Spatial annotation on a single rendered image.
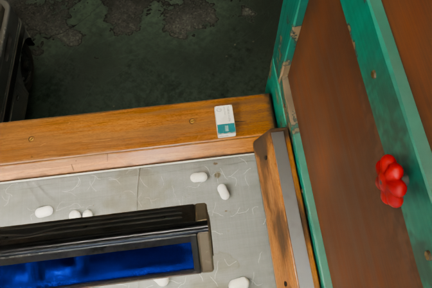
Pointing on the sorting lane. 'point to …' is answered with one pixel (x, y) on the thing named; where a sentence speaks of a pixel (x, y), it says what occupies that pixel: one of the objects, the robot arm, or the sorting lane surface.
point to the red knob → (391, 180)
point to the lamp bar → (107, 249)
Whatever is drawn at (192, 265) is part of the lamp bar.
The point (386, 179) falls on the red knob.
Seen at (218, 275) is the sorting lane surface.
